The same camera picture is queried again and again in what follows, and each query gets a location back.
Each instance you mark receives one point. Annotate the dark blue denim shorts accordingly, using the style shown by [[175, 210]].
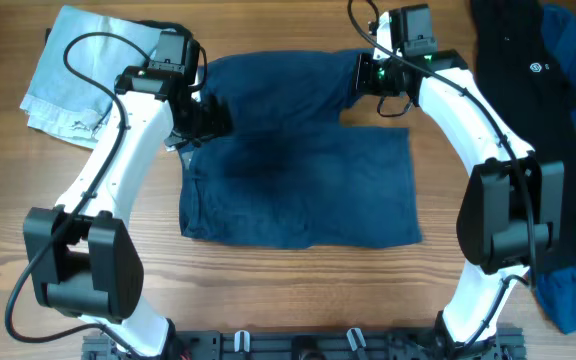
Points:
[[289, 174]]

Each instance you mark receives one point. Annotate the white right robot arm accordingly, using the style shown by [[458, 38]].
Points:
[[510, 214]]

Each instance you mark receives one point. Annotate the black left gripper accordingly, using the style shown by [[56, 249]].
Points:
[[213, 118]]

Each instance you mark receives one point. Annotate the black folded garment under jeans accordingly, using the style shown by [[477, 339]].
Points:
[[168, 27]]

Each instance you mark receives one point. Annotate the black shirt with logo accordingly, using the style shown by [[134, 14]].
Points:
[[527, 88]]

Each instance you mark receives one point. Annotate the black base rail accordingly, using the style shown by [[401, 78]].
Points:
[[401, 343]]

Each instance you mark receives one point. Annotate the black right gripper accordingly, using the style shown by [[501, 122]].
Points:
[[363, 73]]

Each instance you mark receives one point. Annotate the light blue folded jeans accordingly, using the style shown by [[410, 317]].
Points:
[[99, 47]]

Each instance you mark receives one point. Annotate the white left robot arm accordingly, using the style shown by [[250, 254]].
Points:
[[82, 261]]

